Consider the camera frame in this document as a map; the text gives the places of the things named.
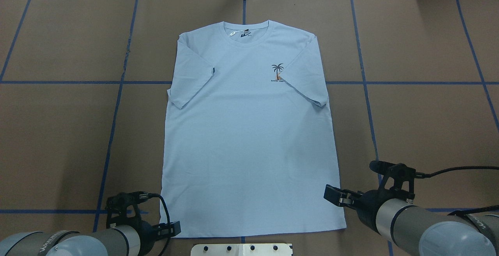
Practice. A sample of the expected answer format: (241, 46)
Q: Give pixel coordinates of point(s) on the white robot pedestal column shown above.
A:
(255, 249)

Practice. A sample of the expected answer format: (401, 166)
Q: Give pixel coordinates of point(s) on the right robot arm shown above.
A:
(416, 230)

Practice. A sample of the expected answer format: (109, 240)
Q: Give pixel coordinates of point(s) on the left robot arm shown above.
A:
(127, 239)

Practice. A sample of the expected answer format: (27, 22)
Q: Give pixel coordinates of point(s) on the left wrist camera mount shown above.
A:
(122, 209)

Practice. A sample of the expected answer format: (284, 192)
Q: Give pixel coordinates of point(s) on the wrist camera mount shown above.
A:
(397, 180)
(122, 209)

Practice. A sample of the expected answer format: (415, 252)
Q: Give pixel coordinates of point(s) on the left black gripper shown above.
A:
(148, 232)

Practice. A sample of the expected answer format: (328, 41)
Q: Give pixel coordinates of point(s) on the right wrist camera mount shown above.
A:
(397, 180)

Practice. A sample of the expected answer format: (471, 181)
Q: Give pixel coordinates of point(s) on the brown paper table cover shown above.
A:
(84, 96)

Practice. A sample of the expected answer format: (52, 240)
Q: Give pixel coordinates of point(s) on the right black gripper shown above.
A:
(367, 206)

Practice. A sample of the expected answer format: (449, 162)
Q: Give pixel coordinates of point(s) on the light blue t-shirt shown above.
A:
(249, 143)

